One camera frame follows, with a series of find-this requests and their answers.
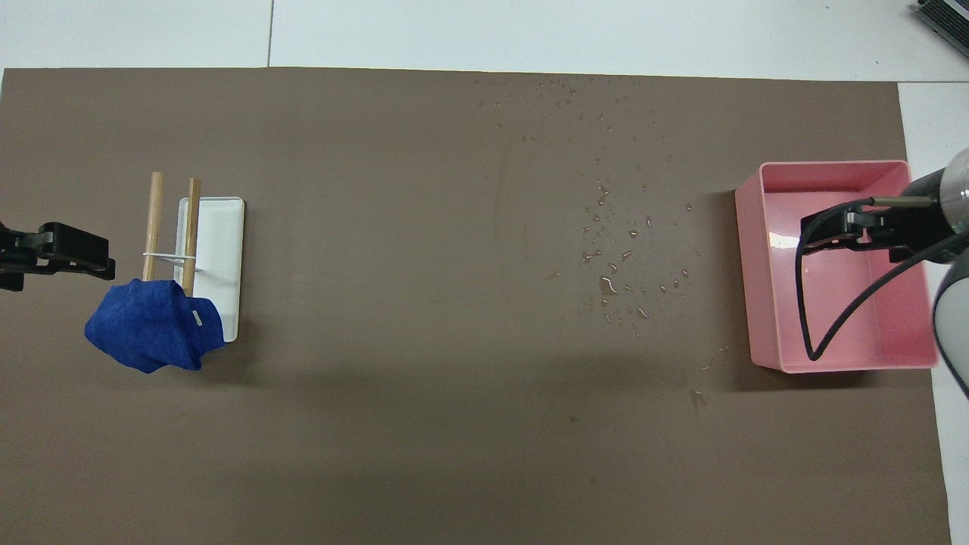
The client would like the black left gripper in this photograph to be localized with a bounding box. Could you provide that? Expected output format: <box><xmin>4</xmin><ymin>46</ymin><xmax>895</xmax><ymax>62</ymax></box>
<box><xmin>0</xmin><ymin>222</ymin><xmax>116</xmax><ymax>292</ymax></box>

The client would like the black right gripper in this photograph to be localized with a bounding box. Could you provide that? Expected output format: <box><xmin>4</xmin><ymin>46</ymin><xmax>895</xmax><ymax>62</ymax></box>
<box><xmin>801</xmin><ymin>170</ymin><xmax>953</xmax><ymax>263</ymax></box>

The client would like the blue towel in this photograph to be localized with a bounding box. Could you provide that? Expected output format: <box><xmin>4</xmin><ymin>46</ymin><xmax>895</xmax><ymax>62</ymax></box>
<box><xmin>84</xmin><ymin>279</ymin><xmax>228</xmax><ymax>373</ymax></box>

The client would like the pink plastic bin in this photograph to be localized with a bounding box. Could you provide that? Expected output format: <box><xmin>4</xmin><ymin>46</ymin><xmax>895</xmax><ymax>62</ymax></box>
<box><xmin>735</xmin><ymin>160</ymin><xmax>940</xmax><ymax>375</ymax></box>

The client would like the wooden rack rod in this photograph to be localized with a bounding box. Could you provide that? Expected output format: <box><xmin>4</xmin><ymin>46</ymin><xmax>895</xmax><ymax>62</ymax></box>
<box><xmin>142</xmin><ymin>172</ymin><xmax>164</xmax><ymax>283</ymax></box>
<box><xmin>182</xmin><ymin>178</ymin><xmax>202</xmax><ymax>297</ymax></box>

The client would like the white rack base tray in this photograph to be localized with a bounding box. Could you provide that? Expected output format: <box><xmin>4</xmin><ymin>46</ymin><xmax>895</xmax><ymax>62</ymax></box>
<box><xmin>173</xmin><ymin>197</ymin><xmax>245</xmax><ymax>343</ymax></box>

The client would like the grey laptop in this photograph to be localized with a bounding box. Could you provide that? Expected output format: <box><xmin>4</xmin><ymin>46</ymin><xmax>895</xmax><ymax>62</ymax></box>
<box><xmin>912</xmin><ymin>0</ymin><xmax>969</xmax><ymax>40</ymax></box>

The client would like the brown table mat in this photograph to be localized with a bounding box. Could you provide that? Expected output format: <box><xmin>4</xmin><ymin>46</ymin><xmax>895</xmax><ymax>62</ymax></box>
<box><xmin>0</xmin><ymin>67</ymin><xmax>953</xmax><ymax>545</ymax></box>

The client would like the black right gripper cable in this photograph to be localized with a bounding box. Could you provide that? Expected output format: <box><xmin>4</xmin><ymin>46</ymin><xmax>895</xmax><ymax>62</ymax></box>
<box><xmin>795</xmin><ymin>197</ymin><xmax>969</xmax><ymax>362</ymax></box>

